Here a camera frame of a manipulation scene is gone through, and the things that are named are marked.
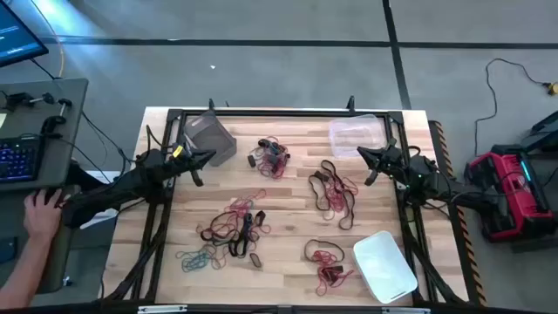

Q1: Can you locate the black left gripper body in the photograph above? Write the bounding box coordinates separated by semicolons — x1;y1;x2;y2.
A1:
167;145;194;176

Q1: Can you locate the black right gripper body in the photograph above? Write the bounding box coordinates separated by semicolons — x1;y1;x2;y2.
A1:
384;144;413;178

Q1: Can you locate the grey translucent plastic basket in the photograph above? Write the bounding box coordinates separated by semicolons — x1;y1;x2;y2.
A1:
182;109;238;167

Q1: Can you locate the teal rubber band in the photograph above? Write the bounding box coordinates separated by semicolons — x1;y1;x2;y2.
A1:
191;242;220;268
175;249;206;274

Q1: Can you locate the person's forearm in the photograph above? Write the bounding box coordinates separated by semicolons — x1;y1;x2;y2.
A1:
0;235;49;309

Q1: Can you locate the thin black rubber band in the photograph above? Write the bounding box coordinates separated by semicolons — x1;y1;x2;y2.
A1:
208;210;245;235

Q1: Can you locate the large black rubber band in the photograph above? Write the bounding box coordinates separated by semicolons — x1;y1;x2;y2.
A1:
303;238;346;263
307;159;357;231

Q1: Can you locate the clear plastic basket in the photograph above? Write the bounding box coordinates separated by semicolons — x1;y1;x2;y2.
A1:
328;113;388;159

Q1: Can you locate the orange black hazard tape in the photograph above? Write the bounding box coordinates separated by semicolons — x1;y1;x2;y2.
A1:
431;120;487;306

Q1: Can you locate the white plastic container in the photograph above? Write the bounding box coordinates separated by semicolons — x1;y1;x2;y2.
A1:
351;229;419;305

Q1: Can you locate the red and black equipment case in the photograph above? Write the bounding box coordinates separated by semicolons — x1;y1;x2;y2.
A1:
464;143;557;243

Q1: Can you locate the black desk clamp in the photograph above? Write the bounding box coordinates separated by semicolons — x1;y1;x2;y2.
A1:
41;98;73;134
6;91;56;108

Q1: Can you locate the person's hand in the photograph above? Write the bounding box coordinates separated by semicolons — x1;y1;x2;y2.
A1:
24;188;71;241

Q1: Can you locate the grey desk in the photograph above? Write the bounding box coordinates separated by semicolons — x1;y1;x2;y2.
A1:
0;78;90;293

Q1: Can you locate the backlit computer keyboard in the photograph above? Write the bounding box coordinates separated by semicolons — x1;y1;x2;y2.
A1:
0;135;43;183

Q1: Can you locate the computer monitor blue screen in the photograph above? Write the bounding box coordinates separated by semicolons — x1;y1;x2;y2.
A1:
0;0;50;69

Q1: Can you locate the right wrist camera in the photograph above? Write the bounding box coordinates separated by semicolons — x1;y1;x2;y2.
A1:
385;147;405;169

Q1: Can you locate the black desk cable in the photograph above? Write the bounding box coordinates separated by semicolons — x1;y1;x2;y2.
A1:
30;58;132;174

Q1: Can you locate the black floor cable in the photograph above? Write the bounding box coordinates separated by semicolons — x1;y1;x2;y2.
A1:
473;58;548;156

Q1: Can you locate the silver metal bracket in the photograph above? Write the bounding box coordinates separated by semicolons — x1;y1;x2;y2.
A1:
380;306;432;314
137;304;188;314

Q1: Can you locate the yellow cable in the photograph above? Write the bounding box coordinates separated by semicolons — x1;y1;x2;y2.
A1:
30;0;66;79

